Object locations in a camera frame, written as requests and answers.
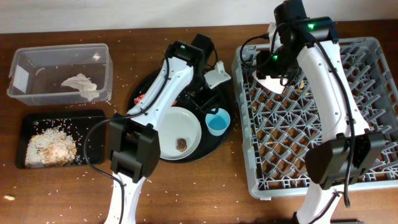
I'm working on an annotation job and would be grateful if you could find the pink bowl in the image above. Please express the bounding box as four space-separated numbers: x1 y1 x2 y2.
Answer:
252 70 288 94

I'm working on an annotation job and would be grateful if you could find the light blue cup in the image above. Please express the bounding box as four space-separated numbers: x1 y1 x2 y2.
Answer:
205 108 231 136

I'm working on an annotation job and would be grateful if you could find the grey plate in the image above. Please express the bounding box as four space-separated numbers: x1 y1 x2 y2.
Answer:
158 106 202 160

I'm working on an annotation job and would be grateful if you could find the brown food scrap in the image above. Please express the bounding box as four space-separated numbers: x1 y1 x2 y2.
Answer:
176 138 187 152

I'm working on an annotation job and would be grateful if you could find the white tissue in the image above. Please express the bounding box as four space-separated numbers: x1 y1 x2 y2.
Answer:
61 73 100 101

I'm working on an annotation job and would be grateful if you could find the rice and peanut waste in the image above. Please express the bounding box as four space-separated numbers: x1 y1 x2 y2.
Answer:
25 128 77 169

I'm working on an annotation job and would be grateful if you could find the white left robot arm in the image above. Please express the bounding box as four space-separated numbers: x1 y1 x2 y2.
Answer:
83 34 215 223

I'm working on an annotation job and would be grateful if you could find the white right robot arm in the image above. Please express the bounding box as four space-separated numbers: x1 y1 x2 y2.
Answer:
253 0 385 223

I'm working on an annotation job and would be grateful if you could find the grey dishwasher rack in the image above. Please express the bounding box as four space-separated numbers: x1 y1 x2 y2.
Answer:
232 37 397 200

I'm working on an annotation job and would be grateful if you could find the round black tray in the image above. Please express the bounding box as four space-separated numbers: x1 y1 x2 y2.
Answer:
127 70 230 164

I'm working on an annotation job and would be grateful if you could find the red snack wrapper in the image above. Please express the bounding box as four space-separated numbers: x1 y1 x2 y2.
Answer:
133 93 145 105

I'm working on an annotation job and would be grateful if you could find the black rectangular bin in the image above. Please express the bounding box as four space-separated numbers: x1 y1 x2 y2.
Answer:
15 110 105 169

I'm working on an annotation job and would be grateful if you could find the clear plastic bin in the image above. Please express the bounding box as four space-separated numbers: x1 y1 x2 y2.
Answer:
7 44 113 106

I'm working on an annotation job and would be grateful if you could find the peanut on table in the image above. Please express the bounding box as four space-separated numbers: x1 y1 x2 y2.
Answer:
4 195 15 201

